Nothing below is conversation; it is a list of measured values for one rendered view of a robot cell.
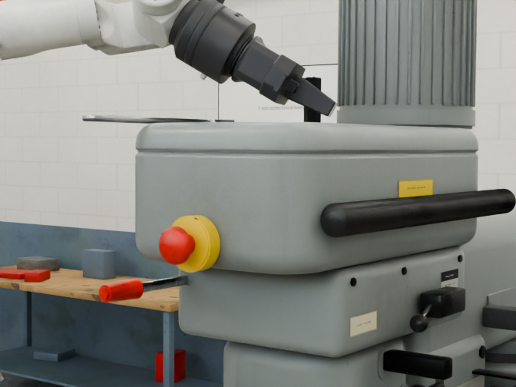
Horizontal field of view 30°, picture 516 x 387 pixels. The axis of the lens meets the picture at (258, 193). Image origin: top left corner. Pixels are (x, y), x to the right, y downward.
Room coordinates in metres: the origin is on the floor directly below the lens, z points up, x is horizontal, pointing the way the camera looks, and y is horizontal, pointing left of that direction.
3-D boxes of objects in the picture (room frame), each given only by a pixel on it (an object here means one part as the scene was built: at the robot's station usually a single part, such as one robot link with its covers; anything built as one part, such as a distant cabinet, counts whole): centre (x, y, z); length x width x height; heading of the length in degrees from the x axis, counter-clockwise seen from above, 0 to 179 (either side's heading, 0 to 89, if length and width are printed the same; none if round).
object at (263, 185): (1.22, -0.08, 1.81); 0.47 x 0.26 x 0.16; 144
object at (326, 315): (1.24, -0.09, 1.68); 0.34 x 0.24 x 0.10; 144
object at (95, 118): (1.16, 0.12, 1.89); 0.24 x 0.04 x 0.01; 145
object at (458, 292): (1.18, -0.22, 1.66); 0.12 x 0.04 x 0.04; 144
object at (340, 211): (1.15, -0.21, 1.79); 0.45 x 0.04 x 0.04; 144
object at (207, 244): (1.02, 0.07, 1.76); 0.06 x 0.02 x 0.06; 54
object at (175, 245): (1.00, 0.08, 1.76); 0.04 x 0.03 x 0.04; 54
